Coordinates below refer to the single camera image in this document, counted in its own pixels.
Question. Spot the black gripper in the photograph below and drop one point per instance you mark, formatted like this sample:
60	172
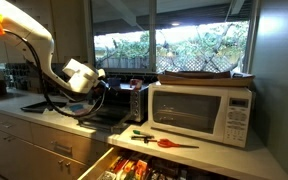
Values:
106	90

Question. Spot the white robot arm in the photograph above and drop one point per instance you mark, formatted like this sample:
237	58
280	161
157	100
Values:
24	30

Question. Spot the toaster oven glass door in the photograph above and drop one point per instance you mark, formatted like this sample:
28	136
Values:
100	122

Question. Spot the silver toaster oven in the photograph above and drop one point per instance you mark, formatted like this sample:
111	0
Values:
137	103

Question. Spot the blue bowl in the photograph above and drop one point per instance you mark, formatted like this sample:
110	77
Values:
114	82

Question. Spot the red cup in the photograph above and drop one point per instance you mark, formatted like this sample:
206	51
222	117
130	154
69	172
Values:
135	84

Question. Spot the green marker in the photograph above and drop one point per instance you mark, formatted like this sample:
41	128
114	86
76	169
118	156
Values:
140	132

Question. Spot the black marker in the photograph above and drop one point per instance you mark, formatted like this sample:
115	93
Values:
144	138

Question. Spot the wood drawer front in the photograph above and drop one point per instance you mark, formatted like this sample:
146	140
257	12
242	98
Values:
17	128
80	146

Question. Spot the black baking tray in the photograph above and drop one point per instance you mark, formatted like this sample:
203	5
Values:
37	106

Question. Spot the red packet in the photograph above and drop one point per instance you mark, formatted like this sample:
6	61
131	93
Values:
119	164

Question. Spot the open wood drawer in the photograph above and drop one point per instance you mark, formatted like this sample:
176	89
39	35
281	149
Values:
97	168

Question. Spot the silver cabinet knob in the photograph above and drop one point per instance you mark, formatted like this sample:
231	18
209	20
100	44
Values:
11	138
67	164
60	162
5	137

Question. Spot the orange packet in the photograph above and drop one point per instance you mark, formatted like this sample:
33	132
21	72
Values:
141	168

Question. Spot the white microwave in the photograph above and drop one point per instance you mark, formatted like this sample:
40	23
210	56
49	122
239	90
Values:
190	113

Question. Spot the wooden tray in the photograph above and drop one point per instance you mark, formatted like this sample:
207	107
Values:
204	80

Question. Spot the kitchen window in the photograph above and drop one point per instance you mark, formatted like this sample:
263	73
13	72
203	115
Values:
197	46

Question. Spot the wood base cabinet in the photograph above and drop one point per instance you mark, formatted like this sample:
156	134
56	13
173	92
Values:
24	156

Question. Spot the white wall cabinet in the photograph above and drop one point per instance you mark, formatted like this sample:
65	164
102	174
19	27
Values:
70	30

